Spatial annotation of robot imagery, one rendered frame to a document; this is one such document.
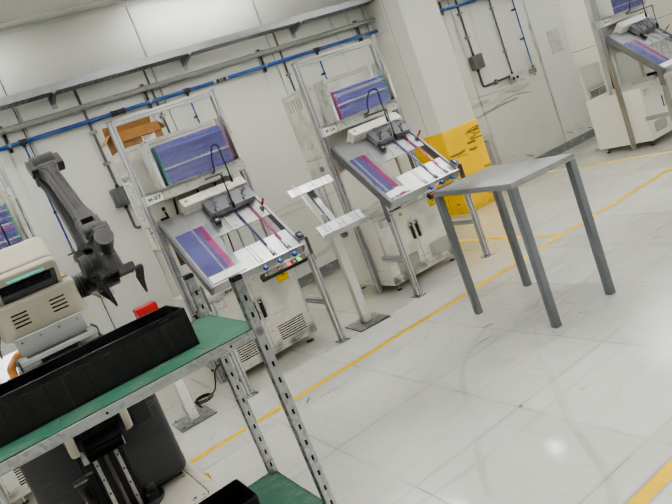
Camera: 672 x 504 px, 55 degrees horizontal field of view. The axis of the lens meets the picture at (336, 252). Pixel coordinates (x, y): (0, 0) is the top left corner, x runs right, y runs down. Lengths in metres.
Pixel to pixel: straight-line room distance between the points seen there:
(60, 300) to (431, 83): 5.22
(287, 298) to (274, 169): 2.13
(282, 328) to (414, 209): 1.44
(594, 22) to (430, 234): 3.29
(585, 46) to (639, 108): 0.87
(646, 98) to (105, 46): 5.25
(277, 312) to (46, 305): 2.43
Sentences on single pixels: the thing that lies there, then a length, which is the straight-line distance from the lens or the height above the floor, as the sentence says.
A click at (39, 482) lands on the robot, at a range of 2.75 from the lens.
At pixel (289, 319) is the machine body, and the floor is 0.23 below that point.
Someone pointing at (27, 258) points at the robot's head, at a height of 1.33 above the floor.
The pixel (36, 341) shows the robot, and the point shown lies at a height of 1.07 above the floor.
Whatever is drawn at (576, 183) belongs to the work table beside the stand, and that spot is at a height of 0.64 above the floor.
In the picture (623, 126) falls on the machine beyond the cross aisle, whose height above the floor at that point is 0.27.
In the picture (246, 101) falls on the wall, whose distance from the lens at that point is 6.43.
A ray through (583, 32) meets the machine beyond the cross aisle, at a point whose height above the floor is 1.33.
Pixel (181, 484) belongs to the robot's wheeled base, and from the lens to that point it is 2.81.
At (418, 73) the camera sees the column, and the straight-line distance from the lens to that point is 6.95.
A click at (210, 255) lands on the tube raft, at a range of 4.22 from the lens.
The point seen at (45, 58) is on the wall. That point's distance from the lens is 6.04.
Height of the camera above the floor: 1.38
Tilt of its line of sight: 10 degrees down
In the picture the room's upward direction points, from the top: 21 degrees counter-clockwise
